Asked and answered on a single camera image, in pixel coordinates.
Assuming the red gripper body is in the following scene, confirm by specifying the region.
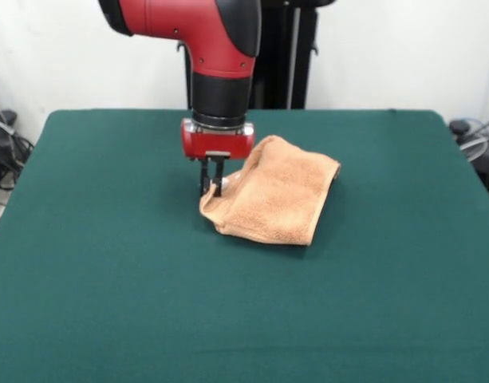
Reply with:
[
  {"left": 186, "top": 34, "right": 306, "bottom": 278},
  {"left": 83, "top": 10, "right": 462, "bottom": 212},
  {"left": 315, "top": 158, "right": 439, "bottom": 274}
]
[{"left": 179, "top": 118, "right": 257, "bottom": 161}]

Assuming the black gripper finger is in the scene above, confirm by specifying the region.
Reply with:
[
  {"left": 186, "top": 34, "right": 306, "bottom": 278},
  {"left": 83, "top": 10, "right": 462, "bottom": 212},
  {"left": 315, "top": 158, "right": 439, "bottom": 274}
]
[
  {"left": 211, "top": 158, "right": 226, "bottom": 199},
  {"left": 199, "top": 158, "right": 211, "bottom": 197}
]

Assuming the tan terry towel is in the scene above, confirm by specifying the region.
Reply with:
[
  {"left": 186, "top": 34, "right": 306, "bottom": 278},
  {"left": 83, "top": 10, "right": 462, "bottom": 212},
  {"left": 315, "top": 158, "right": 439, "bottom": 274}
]
[{"left": 199, "top": 134, "right": 341, "bottom": 246}]

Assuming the dark green table cloth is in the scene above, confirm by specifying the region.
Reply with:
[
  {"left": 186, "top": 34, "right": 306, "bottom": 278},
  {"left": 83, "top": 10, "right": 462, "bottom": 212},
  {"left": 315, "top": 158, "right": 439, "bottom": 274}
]
[{"left": 0, "top": 109, "right": 489, "bottom": 383}]

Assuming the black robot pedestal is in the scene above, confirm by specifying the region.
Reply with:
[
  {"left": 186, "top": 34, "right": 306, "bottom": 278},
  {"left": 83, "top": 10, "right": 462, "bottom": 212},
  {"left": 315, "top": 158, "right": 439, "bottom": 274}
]
[{"left": 175, "top": 0, "right": 337, "bottom": 111}]

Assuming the black cable tangle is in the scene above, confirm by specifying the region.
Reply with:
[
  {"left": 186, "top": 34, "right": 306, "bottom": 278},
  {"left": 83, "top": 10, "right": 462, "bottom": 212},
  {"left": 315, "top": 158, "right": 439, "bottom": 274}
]
[{"left": 0, "top": 119, "right": 34, "bottom": 191}]

